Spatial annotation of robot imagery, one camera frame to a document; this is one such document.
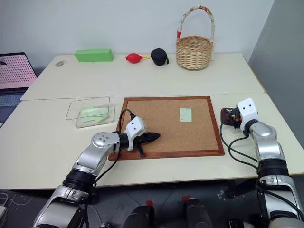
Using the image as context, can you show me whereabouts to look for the black round zip case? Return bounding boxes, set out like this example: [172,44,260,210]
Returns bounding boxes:
[150,48,170,66]

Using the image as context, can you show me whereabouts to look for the pale green sticky note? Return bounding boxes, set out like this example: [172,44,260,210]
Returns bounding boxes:
[179,107,192,123]

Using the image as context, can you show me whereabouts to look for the green paper note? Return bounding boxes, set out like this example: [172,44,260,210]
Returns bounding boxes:
[80,106,100,123]
[94,107,111,124]

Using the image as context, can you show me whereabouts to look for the wood framed cork board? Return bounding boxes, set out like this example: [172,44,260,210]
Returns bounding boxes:
[108,95,226,162]

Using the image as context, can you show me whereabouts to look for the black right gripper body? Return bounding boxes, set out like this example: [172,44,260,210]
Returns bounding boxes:
[227,106,242,129]

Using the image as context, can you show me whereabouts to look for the small dark brown tray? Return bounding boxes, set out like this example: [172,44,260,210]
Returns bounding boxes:
[220,106,238,126]

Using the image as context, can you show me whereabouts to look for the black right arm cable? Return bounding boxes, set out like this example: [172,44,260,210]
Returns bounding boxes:
[219,121,260,172]

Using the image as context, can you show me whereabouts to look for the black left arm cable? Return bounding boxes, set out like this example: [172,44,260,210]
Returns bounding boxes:
[94,108,136,188]

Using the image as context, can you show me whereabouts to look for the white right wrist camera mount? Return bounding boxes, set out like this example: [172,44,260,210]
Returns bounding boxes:
[237,97,259,132]

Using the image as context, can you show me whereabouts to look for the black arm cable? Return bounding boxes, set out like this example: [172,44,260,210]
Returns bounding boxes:
[94,108,136,188]
[219,121,260,172]

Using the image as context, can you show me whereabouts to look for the white floor cables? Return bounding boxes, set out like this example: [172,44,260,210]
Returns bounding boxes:
[0,189,32,208]

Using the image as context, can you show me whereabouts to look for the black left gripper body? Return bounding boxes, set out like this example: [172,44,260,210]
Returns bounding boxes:
[133,134,150,149]

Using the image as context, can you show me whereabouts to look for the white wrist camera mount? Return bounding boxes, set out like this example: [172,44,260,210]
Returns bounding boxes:
[237,97,259,132]
[124,117,148,152]

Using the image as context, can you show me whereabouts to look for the dark rounded shape red tag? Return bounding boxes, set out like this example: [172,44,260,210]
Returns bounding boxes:
[182,195,213,228]
[123,200,156,228]

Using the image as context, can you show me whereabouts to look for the wicker basket with handle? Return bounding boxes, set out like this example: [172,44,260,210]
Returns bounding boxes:
[175,4,217,71]

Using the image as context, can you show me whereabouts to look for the green rectangular box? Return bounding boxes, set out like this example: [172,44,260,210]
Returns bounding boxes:
[75,48,114,63]

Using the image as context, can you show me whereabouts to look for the red rubber air blower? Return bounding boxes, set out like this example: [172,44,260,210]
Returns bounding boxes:
[125,53,152,64]

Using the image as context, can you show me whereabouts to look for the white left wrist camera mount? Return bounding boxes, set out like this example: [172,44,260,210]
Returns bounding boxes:
[124,117,148,152]

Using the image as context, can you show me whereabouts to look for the clear plastic box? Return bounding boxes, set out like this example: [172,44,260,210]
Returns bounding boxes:
[66,95,116,129]

